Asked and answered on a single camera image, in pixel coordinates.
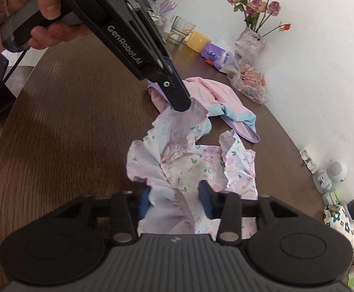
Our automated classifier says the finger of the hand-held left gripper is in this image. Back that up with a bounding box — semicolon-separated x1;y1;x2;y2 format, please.
140;65;193;112
131;3;182;80

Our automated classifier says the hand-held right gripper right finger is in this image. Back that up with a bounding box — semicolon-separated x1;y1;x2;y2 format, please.
198;180;300;244

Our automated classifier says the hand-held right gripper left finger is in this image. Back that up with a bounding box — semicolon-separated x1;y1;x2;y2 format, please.
55;187;152;244

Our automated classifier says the pink floral dress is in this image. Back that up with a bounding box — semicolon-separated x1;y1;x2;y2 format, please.
126;97;259;244

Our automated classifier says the clear drinking glass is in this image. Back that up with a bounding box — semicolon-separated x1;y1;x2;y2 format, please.
167;16;196;46

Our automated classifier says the lavender bunch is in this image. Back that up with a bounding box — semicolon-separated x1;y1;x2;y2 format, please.
148;0;178;27

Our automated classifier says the pink and blue garment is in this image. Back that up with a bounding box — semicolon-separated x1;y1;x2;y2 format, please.
147;77;260;143

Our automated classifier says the yellow container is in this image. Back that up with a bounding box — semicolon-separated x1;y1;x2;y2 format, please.
185;31;212;53

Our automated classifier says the purple packet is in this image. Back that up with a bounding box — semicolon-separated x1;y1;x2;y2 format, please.
200;42;236;71

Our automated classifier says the white plastic bag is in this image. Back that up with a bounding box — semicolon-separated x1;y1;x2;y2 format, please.
216;32;241;54

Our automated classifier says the plastic bag of dried flowers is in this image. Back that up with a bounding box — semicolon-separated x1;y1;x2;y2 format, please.
229;64;269;105

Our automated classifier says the pink rose bouquet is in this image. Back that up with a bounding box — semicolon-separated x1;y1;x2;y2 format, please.
222;0;292;37

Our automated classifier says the white plastic strip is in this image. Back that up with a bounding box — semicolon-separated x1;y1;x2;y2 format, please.
299;148;318;174

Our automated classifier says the stack of green boxes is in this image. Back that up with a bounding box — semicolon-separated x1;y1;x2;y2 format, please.
321;190;342;206

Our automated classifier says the white astronaut speaker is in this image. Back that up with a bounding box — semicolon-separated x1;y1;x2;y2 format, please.
312;159;348;194

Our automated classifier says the folded blue flower cloth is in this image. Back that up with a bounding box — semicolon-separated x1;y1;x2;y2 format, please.
323;204;354;255

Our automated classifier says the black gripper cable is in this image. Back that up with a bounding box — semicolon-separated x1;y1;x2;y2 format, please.
3;49;29;83

